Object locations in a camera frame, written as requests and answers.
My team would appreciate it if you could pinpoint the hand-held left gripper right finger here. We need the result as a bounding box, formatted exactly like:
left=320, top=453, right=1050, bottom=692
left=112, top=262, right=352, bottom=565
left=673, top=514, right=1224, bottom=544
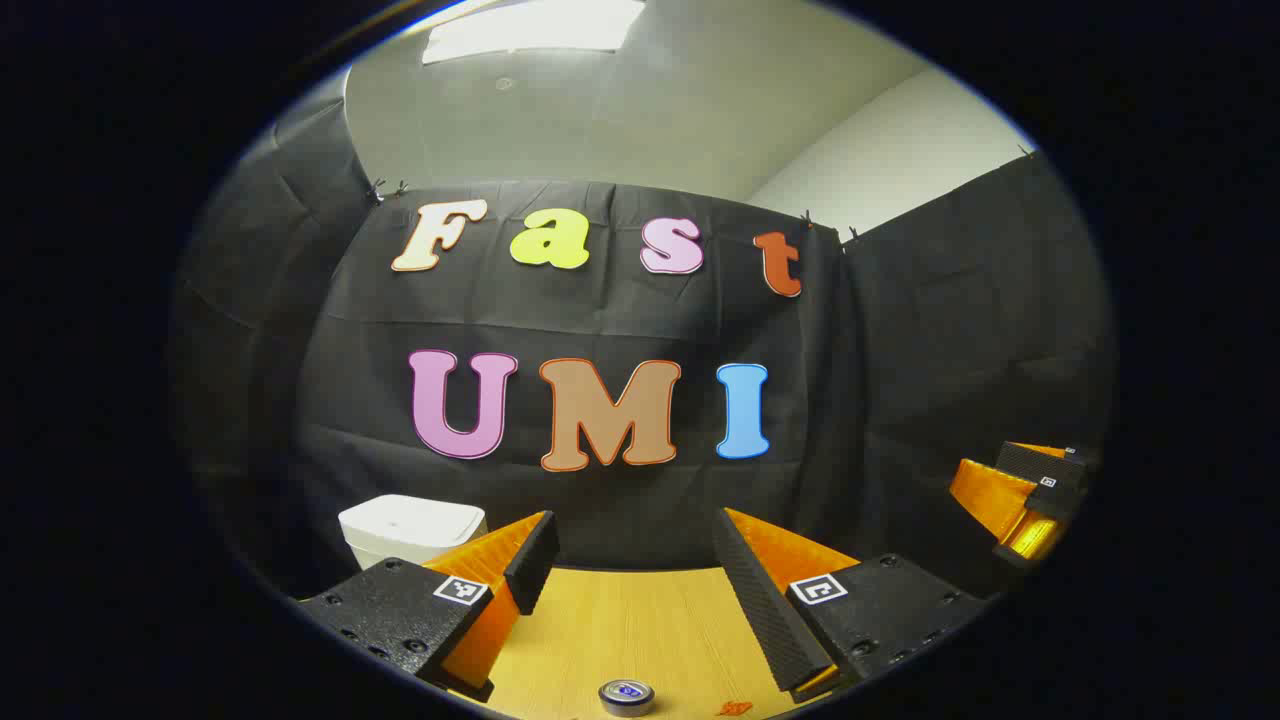
left=712, top=507, right=991, bottom=704

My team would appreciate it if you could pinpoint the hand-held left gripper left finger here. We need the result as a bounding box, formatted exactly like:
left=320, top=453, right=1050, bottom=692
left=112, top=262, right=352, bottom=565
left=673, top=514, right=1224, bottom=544
left=297, top=510, right=561, bottom=703

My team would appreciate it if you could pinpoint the white desktop garbage bin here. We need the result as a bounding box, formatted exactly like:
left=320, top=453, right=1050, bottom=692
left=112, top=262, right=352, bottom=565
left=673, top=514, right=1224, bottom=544
left=338, top=494, right=489, bottom=571

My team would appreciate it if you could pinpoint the silver pop can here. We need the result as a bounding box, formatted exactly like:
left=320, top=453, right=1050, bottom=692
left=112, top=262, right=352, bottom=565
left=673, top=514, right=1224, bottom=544
left=598, top=678, right=657, bottom=718

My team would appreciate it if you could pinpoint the wooden desktop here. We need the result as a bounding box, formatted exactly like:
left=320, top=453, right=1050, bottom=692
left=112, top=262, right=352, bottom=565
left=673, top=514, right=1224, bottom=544
left=445, top=565, right=866, bottom=720

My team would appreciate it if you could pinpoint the black backdrop cloth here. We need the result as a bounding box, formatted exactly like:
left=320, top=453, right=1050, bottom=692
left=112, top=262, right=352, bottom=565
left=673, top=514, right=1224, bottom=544
left=165, top=95, right=1116, bottom=601

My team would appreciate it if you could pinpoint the ceiling light panel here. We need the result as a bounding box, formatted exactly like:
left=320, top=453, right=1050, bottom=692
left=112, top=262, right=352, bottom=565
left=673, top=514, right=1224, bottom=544
left=422, top=0, right=646, bottom=66

